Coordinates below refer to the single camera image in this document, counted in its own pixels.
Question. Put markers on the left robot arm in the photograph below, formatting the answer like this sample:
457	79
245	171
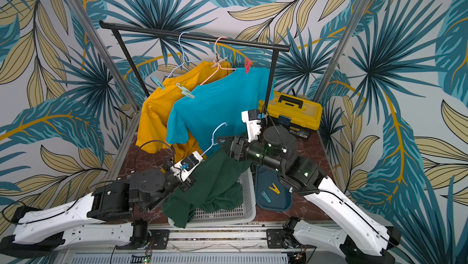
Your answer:
38	231

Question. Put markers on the beige clothespin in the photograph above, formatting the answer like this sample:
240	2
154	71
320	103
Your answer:
217	62

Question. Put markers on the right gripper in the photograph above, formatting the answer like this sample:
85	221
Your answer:
233	147

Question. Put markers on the red clothespin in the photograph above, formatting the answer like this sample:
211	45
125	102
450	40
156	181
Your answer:
247	65

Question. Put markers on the pink wire hanger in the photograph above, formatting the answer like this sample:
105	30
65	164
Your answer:
217	68

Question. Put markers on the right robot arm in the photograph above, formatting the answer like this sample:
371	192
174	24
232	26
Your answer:
358	238

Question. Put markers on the light blue wire hanger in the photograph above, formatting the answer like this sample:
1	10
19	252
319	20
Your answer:
184	60

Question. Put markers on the dark green t-shirt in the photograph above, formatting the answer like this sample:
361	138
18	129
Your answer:
215	188

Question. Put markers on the white blue wire hanger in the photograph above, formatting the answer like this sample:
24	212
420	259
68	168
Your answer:
213	143

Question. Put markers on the yellow t-shirt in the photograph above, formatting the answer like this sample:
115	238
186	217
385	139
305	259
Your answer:
156	109

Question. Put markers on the pale green clothespin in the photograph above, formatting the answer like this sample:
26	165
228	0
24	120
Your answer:
185	91

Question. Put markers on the yellow clothespin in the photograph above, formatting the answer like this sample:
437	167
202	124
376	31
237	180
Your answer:
275	189

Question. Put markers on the teal blue t-shirt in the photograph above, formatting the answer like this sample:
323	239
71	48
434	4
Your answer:
216	108

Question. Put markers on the white plastic basket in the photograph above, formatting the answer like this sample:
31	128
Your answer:
244	213

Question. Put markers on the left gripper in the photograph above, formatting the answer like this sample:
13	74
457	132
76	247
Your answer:
187	184

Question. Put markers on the mint clothespin far left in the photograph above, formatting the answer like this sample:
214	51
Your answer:
158	83

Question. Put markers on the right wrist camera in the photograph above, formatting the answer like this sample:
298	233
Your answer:
253	121

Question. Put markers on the turquoise clothespin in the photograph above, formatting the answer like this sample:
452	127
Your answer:
266	197

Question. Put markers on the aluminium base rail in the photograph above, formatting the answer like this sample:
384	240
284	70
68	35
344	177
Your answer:
254	243

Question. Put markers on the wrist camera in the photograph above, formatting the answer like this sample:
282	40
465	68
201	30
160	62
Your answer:
253	121
184	168

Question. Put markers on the yellow black toolbox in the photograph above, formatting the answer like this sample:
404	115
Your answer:
301	117

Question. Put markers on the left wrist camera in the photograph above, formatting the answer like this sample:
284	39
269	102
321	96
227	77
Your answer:
184	168

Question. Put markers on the dark teal tray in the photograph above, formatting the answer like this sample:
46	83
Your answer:
264	177

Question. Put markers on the black clothes rack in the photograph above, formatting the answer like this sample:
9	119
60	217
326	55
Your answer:
116	28

